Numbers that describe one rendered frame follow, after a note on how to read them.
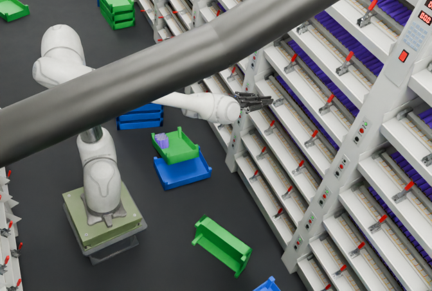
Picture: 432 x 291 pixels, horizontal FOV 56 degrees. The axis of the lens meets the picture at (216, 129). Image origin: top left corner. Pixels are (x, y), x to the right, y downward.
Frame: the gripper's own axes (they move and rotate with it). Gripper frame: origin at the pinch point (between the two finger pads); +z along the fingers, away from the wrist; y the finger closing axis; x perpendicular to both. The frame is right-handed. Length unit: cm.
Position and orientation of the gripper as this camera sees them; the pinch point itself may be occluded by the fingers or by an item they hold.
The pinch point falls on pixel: (265, 100)
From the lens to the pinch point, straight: 186.1
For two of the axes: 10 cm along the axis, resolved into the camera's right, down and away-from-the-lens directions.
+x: 2.9, -7.1, -6.4
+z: 8.6, -1.0, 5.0
